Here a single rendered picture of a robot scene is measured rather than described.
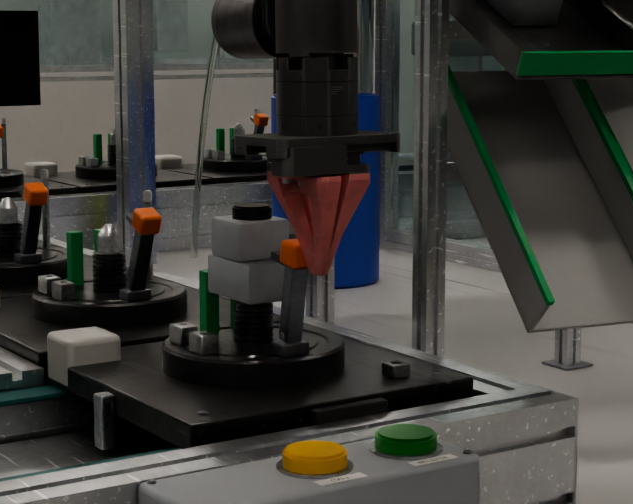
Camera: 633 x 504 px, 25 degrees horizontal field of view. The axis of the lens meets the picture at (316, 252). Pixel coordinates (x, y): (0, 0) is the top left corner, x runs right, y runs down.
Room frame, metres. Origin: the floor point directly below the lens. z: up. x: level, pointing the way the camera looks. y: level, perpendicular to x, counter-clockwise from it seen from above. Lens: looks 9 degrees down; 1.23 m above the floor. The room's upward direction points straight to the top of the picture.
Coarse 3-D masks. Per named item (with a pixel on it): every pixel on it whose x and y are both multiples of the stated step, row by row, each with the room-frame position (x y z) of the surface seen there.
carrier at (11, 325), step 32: (96, 256) 1.29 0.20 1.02; (64, 288) 1.25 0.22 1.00; (96, 288) 1.30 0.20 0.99; (128, 288) 1.27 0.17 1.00; (160, 288) 1.31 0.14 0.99; (0, 320) 1.27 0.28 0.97; (32, 320) 1.27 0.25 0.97; (64, 320) 1.24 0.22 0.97; (96, 320) 1.24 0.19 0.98; (128, 320) 1.24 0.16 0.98; (160, 320) 1.26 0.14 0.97; (192, 320) 1.27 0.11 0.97; (224, 320) 1.27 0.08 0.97; (32, 352) 1.15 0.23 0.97
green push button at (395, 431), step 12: (384, 432) 0.90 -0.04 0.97; (396, 432) 0.90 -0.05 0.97; (408, 432) 0.90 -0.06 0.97; (420, 432) 0.90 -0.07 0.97; (432, 432) 0.90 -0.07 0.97; (384, 444) 0.89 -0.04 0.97; (396, 444) 0.89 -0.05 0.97; (408, 444) 0.88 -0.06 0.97; (420, 444) 0.89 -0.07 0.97; (432, 444) 0.89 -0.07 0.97
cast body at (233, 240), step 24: (216, 216) 1.10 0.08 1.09; (240, 216) 1.08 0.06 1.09; (264, 216) 1.08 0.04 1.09; (216, 240) 1.09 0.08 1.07; (240, 240) 1.07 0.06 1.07; (264, 240) 1.08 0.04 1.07; (216, 264) 1.09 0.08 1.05; (240, 264) 1.07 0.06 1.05; (264, 264) 1.06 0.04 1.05; (216, 288) 1.10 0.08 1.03; (240, 288) 1.06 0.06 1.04; (264, 288) 1.06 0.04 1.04
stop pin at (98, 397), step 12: (96, 396) 1.02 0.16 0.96; (108, 396) 1.02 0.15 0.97; (96, 408) 1.02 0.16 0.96; (108, 408) 1.02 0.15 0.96; (96, 420) 1.02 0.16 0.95; (108, 420) 1.02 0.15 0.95; (96, 432) 1.02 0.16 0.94; (108, 432) 1.02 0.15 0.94; (96, 444) 1.02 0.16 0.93; (108, 444) 1.02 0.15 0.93
